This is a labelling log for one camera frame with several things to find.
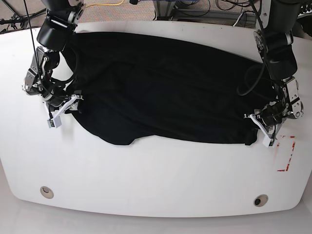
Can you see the red tape rectangle marking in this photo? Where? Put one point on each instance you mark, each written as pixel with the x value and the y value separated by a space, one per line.
pixel 284 152

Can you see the table grommet hole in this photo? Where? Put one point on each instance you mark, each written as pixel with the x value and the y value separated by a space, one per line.
pixel 260 200
pixel 46 192

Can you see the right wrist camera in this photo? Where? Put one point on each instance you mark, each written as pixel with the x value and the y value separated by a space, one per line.
pixel 54 122

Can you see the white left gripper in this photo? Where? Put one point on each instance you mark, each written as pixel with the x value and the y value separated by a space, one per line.
pixel 268 120

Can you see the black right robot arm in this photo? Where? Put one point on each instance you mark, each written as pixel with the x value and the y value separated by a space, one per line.
pixel 59 25

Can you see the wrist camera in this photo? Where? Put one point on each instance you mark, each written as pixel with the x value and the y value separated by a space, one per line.
pixel 269 142
pixel 54 122

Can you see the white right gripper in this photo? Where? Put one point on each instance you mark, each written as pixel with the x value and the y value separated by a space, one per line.
pixel 58 106

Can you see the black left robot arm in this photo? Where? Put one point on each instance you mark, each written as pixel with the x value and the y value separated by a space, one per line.
pixel 274 38

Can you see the right table grommet hole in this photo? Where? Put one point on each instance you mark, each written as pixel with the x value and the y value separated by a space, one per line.
pixel 260 200

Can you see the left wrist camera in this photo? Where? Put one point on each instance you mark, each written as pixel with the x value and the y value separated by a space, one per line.
pixel 269 142

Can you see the left table grommet hole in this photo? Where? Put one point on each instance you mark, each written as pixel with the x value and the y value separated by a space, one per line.
pixel 46 192

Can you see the black T-shirt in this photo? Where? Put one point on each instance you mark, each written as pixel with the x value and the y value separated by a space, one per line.
pixel 138 86

